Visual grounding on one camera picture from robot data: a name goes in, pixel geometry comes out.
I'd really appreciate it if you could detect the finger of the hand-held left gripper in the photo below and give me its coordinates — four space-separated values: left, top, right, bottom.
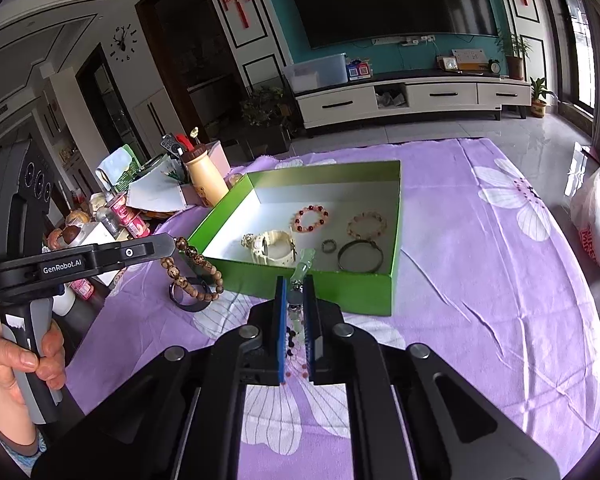
97 236 179 274

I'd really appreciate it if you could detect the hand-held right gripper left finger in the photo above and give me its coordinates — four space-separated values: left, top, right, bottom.
30 276 288 480

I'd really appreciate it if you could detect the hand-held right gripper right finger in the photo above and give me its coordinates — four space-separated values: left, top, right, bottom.
302 274 562 480

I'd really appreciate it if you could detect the brown wooden bead bracelet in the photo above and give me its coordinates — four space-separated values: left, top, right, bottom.
161 236 226 306

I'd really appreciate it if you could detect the green cardboard box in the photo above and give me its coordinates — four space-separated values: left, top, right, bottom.
186 160 403 317

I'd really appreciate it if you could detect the green jade bracelet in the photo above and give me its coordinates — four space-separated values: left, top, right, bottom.
286 249 317 333

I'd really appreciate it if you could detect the white wristwatch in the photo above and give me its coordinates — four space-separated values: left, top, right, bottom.
250 229 297 267

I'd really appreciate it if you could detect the silver bangle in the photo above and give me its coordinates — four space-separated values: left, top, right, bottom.
337 240 384 274

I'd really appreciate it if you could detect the pink bead bracelet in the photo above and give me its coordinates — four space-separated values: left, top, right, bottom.
346 211 387 241

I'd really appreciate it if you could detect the red bead bracelet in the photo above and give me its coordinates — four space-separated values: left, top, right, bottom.
292 204 329 235

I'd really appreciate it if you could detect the person's left forearm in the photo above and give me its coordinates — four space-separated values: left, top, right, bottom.
0 405 45 478

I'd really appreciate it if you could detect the person's left hand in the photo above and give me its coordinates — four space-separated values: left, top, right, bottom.
0 319 67 448

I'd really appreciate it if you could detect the pink can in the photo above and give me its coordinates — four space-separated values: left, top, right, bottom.
111 195 151 238

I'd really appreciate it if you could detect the black smart band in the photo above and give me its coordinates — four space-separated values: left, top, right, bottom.
169 277 216 313

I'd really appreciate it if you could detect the green and white tissue pack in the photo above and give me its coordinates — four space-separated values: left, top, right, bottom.
96 145 141 193

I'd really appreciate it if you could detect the yellow bottle with brown lid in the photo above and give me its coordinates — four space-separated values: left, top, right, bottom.
181 142 229 208

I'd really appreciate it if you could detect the purple floral tablecloth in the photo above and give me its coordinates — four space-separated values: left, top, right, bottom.
65 136 600 480

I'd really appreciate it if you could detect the dark leafy potted plant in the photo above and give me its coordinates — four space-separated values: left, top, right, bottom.
240 86 293 156

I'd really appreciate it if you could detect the white tv cabinet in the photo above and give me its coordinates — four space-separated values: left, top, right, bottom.
294 71 532 131

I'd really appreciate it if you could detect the clear plastic storage box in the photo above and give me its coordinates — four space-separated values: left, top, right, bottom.
282 53 348 92

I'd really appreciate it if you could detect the white plastic bag red print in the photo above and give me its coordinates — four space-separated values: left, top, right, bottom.
570 155 600 272

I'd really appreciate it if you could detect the white power strip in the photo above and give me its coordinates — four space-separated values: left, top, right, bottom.
372 35 436 46

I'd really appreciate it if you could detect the white desk calendar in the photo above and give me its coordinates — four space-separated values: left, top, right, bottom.
451 49 486 72

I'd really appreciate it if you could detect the small potted plant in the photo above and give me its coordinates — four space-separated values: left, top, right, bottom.
529 77 556 118

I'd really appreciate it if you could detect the tall potted plant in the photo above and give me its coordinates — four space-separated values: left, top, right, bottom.
495 27 531 81

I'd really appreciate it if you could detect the black television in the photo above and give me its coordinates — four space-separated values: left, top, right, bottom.
280 0 498 51

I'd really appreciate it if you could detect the black wall clock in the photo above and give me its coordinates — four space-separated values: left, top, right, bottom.
110 25 138 63

